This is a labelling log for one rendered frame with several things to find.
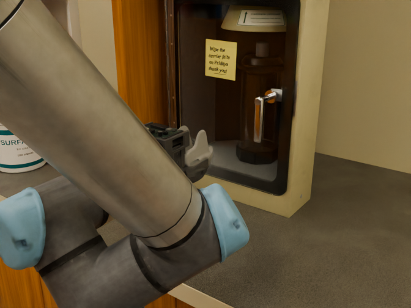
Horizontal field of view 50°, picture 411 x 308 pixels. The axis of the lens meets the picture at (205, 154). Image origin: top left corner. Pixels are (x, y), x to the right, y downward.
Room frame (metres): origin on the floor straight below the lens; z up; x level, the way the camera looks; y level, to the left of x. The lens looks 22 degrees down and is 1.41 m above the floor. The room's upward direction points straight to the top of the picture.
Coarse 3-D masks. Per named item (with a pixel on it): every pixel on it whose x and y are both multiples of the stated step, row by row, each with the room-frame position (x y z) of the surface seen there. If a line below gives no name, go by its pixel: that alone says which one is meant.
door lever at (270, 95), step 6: (270, 90) 0.84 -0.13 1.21; (264, 96) 0.82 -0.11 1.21; (270, 96) 0.83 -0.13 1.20; (258, 102) 0.80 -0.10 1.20; (264, 102) 0.81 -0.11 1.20; (270, 102) 0.84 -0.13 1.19; (258, 108) 0.80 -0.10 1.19; (264, 108) 0.81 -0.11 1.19; (258, 114) 0.80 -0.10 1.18; (258, 120) 0.80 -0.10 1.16; (258, 126) 0.80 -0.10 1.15; (258, 132) 0.80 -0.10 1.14; (258, 138) 0.80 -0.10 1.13
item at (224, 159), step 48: (192, 0) 0.96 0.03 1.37; (240, 0) 0.89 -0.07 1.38; (288, 0) 0.83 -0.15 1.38; (192, 48) 0.96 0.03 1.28; (240, 48) 0.89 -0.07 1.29; (288, 48) 0.82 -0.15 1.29; (192, 96) 0.96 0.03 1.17; (240, 96) 0.88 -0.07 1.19; (288, 96) 0.82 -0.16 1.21; (240, 144) 0.88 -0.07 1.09; (288, 144) 0.82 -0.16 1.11
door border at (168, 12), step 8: (168, 0) 0.99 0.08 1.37; (168, 8) 0.99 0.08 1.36; (168, 16) 0.99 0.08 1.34; (168, 24) 0.99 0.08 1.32; (168, 32) 1.00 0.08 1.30; (168, 40) 1.00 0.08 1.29; (168, 48) 1.00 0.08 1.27; (168, 56) 1.00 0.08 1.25; (168, 64) 1.00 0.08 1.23; (168, 80) 0.99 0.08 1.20; (168, 88) 0.99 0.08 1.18; (168, 104) 0.99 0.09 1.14; (176, 112) 0.99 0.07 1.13; (176, 120) 0.99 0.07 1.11; (176, 128) 0.99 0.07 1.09
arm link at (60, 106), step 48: (0, 0) 0.25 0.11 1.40; (0, 48) 0.25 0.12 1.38; (48, 48) 0.27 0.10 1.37; (0, 96) 0.26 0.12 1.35; (48, 96) 0.27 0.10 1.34; (96, 96) 0.30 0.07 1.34; (48, 144) 0.28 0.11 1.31; (96, 144) 0.29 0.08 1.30; (144, 144) 0.33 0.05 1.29; (96, 192) 0.31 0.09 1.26; (144, 192) 0.32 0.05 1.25; (192, 192) 0.37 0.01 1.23; (144, 240) 0.35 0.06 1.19; (192, 240) 0.36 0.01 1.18; (240, 240) 0.38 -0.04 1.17
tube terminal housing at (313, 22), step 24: (312, 0) 0.84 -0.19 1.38; (312, 24) 0.85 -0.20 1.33; (312, 48) 0.86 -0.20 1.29; (312, 72) 0.87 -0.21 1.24; (312, 96) 0.87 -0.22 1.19; (312, 120) 0.88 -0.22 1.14; (312, 144) 0.89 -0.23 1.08; (312, 168) 0.91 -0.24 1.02; (240, 192) 0.89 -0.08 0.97; (264, 192) 0.86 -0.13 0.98; (288, 192) 0.82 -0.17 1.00; (288, 216) 0.82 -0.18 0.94
